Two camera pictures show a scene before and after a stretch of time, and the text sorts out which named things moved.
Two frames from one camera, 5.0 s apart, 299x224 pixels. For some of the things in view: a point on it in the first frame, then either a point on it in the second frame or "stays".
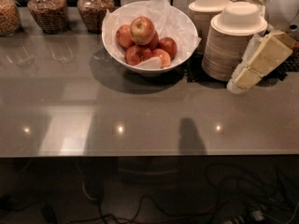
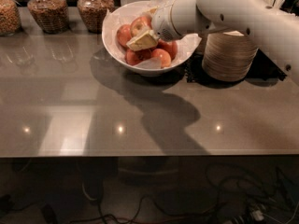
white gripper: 285,11 to 162,21
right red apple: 167,44 stays
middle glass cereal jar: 49,8 stays
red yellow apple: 142,30 stays
